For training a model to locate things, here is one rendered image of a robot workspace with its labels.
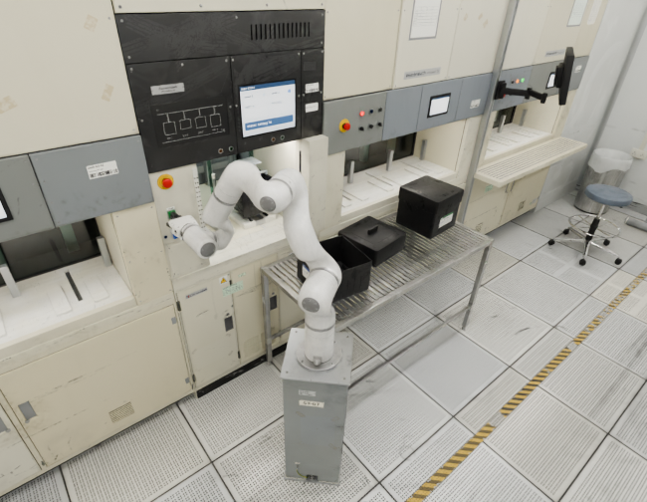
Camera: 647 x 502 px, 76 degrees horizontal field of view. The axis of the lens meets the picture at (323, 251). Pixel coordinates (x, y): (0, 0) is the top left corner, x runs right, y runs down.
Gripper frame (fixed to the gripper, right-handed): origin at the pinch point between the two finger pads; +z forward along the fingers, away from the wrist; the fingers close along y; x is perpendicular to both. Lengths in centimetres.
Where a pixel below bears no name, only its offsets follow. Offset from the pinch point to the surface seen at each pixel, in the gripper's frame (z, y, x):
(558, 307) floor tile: -89, 249, -120
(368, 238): -24, 96, -34
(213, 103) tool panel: 2.5, 24.6, 43.2
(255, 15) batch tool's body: 3, 46, 74
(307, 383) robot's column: -74, 16, -47
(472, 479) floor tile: -125, 82, -120
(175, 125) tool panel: 2.5, 7.8, 37.1
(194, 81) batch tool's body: 3, 18, 52
